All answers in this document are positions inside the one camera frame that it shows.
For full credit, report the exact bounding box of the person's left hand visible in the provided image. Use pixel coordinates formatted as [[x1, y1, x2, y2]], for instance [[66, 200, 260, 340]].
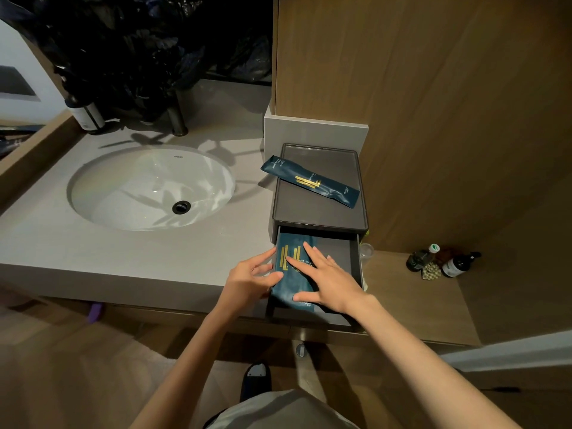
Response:
[[216, 248, 285, 319]]

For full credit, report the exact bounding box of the person's right hand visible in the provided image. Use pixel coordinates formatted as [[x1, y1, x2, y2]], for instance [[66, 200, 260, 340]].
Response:
[[286, 241, 376, 315]]

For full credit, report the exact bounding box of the wide blue gold-print packet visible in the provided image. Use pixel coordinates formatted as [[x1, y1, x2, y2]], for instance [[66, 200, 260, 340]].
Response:
[[271, 232, 319, 313]]

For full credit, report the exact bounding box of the person's right forearm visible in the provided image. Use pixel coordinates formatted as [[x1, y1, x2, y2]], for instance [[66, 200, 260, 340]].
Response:
[[344, 294, 523, 429]]

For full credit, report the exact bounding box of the person's left forearm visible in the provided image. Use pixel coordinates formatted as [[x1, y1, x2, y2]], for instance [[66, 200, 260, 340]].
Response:
[[130, 303, 242, 429]]

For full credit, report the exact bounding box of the grey pull-out drawer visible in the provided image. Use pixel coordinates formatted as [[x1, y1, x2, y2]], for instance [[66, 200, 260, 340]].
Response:
[[266, 226, 364, 329]]

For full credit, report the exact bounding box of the grey drawer organizer box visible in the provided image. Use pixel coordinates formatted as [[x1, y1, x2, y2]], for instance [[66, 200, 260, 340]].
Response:
[[268, 143, 370, 255]]

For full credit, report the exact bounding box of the long blue gold-print packet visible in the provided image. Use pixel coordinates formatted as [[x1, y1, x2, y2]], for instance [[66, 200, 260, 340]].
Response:
[[260, 155, 361, 209]]

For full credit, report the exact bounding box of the green bottle white cap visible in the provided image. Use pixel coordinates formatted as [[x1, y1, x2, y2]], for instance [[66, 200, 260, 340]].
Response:
[[406, 244, 441, 273]]

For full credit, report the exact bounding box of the wooden low shelf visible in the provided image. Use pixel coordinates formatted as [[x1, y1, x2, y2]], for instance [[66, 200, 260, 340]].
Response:
[[357, 249, 482, 348]]

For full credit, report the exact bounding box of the black shoe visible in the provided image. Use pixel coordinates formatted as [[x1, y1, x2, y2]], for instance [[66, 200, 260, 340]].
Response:
[[240, 362, 272, 403]]

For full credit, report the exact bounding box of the person's white garment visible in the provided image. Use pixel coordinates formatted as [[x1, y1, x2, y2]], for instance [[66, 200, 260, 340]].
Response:
[[203, 388, 361, 429]]

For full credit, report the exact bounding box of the white oval sink basin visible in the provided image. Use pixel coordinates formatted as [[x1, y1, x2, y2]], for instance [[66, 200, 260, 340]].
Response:
[[66, 144, 237, 232]]

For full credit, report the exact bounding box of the dark metal faucet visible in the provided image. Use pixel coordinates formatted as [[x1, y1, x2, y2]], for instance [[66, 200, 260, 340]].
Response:
[[164, 87, 189, 137]]

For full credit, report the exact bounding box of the dark pump bottle white label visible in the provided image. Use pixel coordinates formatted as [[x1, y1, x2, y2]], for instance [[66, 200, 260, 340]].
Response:
[[64, 78, 109, 135]]

